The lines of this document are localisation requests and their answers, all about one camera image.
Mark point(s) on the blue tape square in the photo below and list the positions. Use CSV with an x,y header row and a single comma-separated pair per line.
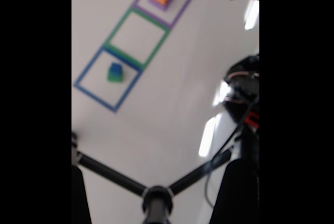
x,y
96,98

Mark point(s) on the small blue cube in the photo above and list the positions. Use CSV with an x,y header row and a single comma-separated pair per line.
x,y
115,68

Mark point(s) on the green tape square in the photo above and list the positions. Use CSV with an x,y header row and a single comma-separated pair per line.
x,y
121,25

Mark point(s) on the large purple cube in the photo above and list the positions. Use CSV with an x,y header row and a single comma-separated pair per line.
x,y
157,6

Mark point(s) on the green cube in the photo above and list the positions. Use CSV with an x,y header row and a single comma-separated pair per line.
x,y
114,78

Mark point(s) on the black tripod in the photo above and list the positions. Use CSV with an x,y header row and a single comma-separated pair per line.
x,y
156,198

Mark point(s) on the purple tape square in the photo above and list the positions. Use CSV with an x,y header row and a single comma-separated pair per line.
x,y
180,10

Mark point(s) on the red clamp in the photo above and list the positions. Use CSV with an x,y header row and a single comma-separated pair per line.
x,y
252,119

